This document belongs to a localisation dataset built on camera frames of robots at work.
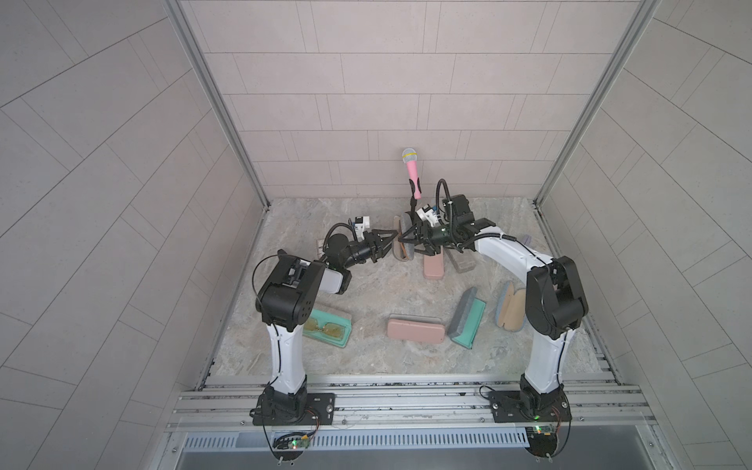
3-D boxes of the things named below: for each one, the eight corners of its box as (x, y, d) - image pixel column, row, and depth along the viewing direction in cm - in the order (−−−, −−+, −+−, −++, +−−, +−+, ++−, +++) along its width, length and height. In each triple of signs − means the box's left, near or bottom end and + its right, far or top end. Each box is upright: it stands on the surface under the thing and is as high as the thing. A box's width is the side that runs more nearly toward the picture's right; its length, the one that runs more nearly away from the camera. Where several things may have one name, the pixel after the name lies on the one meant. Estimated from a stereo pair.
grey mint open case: (444, 337, 85) (448, 328, 79) (460, 295, 93) (465, 284, 88) (470, 350, 82) (476, 341, 77) (484, 305, 91) (490, 294, 85)
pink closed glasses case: (387, 343, 84) (387, 334, 78) (387, 322, 88) (387, 313, 82) (441, 343, 84) (445, 335, 78) (439, 322, 88) (442, 313, 82)
